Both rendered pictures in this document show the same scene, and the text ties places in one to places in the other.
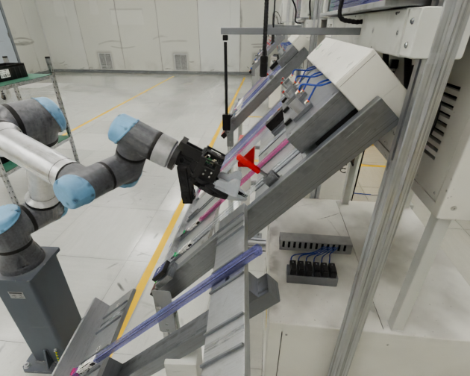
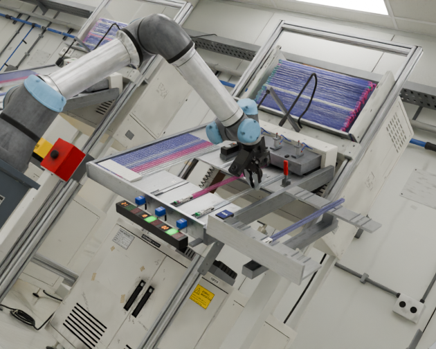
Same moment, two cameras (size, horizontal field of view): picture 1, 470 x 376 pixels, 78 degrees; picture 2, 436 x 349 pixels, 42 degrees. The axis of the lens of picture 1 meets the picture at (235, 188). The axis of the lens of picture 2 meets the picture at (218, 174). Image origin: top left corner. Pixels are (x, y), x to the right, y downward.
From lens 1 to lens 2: 2.00 m
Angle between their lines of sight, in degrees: 67
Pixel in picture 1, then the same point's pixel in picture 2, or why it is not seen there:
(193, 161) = (258, 150)
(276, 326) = (234, 293)
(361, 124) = (327, 173)
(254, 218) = (279, 199)
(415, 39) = (355, 151)
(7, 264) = (25, 150)
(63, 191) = (255, 128)
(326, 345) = not seen: hidden behind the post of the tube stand
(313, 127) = (309, 165)
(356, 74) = (331, 151)
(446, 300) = not seen: hidden behind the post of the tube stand
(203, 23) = not seen: outside the picture
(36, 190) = (78, 86)
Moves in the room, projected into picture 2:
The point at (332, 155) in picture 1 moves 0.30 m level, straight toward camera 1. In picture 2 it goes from (315, 181) to (376, 199)
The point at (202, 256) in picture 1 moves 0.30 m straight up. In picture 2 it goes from (247, 214) to (291, 143)
